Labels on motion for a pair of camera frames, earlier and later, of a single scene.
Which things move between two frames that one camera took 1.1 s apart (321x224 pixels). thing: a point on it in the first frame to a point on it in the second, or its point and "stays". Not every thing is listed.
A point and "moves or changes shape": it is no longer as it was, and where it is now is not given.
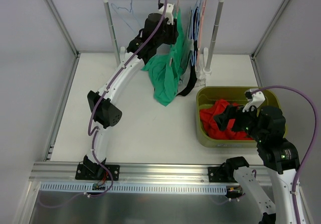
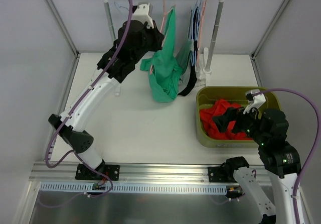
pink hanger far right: (201, 29) stays
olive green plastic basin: (243, 96) stays
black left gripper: (173, 32) to (152, 36)
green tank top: (167, 69) moves or changes shape
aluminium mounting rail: (65, 172) stays
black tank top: (195, 20) stays
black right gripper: (235, 118) stays
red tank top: (213, 128) stays
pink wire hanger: (176, 12) to (165, 13)
